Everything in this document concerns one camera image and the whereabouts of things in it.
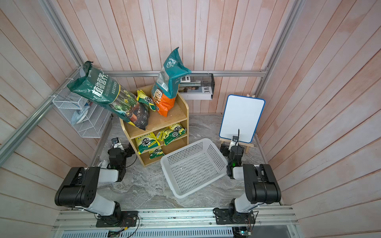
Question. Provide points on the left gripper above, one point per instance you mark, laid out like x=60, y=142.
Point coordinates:
x=128, y=152

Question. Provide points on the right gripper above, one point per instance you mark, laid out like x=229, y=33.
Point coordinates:
x=226, y=148

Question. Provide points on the yellow green small bag top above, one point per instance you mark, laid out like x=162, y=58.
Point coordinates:
x=144, y=99

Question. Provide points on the teal orange fertilizer bag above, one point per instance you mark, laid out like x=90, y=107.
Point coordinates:
x=165, y=89

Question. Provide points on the dark green large fertilizer bag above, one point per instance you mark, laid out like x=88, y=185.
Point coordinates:
x=106, y=92

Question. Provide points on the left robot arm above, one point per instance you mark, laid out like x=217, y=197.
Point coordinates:
x=79, y=189

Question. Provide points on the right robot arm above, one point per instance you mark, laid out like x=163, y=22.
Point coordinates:
x=261, y=187

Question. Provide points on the small green bag bottom shelf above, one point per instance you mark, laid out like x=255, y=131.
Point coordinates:
x=158, y=152

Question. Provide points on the wooden shelf cabinet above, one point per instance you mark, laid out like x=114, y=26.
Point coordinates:
x=178, y=114

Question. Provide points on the white plastic basket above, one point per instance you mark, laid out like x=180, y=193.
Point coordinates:
x=193, y=167

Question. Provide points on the white book box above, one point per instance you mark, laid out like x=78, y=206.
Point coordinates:
x=196, y=93

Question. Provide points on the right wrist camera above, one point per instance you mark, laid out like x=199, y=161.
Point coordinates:
x=235, y=139

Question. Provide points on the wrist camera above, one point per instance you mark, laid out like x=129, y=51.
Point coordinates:
x=235, y=139
x=115, y=141

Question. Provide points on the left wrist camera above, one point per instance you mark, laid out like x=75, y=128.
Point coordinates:
x=115, y=141

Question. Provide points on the white board blue frame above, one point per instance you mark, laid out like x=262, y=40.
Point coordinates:
x=241, y=117

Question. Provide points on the white wire rack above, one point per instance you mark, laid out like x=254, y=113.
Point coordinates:
x=87, y=118

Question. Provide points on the black mesh wall basket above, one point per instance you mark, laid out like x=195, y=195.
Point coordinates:
x=202, y=80

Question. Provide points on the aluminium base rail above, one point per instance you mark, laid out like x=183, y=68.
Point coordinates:
x=263, y=222

